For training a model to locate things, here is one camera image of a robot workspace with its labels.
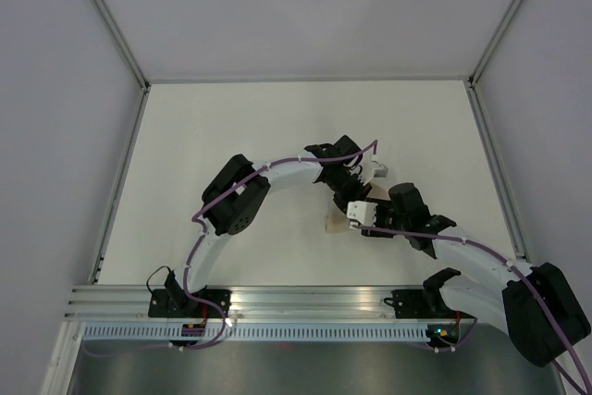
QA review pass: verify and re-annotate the beige cloth napkin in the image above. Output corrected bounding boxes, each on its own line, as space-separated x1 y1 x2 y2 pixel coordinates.
325 182 389 234

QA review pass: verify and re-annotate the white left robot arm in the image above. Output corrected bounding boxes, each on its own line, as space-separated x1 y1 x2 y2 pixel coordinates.
148 135 377 318

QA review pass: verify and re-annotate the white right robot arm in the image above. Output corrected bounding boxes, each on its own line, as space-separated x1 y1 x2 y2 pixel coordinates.
346 182 591 367

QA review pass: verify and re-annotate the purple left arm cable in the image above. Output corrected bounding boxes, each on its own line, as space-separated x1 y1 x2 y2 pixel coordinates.
81 139 380 358

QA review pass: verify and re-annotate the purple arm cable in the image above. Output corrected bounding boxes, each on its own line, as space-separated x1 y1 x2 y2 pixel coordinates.
358 223 592 395
81 139 380 358

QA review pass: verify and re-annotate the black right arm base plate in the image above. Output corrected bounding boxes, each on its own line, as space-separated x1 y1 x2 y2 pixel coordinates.
383 289 472 321

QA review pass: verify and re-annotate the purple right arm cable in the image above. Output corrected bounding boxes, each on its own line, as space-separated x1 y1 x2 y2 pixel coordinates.
358 223 592 395

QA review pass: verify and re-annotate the white slotted cable duct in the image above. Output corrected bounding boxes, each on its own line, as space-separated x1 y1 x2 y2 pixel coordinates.
82 322 428 342

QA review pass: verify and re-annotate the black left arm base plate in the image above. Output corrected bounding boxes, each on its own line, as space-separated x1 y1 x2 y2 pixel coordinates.
148 288 231 320

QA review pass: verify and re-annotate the aluminium mounting rail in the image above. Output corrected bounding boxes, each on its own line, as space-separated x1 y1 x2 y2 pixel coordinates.
64 285 421 323

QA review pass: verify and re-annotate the right aluminium frame post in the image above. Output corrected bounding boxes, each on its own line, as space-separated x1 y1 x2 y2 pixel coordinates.
467 0 526 88

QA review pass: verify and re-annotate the aluminium frame post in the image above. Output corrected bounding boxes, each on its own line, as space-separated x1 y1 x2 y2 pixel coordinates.
89 0 150 92
467 0 526 88

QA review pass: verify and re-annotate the left aluminium frame post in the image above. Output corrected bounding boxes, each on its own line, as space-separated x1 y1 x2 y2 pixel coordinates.
89 0 150 92

